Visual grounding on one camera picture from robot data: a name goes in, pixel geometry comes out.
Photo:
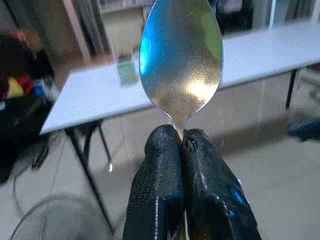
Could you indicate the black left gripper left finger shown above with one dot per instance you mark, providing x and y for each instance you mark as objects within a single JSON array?
[{"x": 160, "y": 180}]

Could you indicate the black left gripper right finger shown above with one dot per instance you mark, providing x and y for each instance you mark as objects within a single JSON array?
[{"x": 212, "y": 190}]

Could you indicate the silver metal spoon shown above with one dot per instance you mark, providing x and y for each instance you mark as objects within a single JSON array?
[{"x": 181, "y": 60}]

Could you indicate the white folding table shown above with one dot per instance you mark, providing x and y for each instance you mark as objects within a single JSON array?
[{"x": 100, "y": 95}]

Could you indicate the dark blue object on floor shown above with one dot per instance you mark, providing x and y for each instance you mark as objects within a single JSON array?
[{"x": 305, "y": 130}]

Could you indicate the clear glass with green label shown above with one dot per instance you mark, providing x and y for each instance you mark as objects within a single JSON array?
[{"x": 127, "y": 67}]

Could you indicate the black bag with colourful items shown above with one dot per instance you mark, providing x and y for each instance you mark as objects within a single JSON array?
[{"x": 20, "y": 100}]

